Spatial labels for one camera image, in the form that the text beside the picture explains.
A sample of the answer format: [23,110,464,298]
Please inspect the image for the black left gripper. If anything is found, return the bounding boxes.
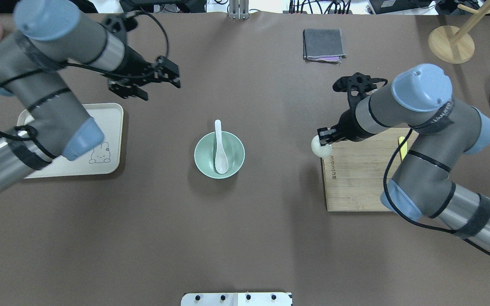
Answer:
[103,13,181,101]

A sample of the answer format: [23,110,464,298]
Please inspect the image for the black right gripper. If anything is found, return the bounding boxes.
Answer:
[317,72,388,147]

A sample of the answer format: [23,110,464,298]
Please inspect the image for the white ceramic spoon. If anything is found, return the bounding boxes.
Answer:
[214,119,229,174]

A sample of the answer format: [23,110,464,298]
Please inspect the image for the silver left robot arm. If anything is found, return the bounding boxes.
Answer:
[0,0,181,192]

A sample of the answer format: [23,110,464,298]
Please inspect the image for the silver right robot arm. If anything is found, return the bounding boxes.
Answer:
[312,63,490,256]

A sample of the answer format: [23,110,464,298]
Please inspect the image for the light green bowl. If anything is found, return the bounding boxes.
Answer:
[194,131,245,179]

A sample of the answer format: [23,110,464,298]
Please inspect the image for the grey purple folded cloth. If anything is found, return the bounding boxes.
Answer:
[302,28,348,63]

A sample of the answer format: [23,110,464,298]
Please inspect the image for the yellow plastic knife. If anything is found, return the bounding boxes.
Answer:
[398,137,408,161]

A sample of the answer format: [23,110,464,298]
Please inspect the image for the cream serving tray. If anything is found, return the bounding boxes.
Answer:
[27,103,124,179]

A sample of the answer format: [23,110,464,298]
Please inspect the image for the wooden mug tree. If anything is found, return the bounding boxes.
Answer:
[427,0,490,64]

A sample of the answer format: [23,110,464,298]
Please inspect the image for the white mounting plate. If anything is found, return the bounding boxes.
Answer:
[180,292,293,306]

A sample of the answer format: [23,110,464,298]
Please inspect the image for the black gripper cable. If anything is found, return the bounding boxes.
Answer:
[382,127,490,266]

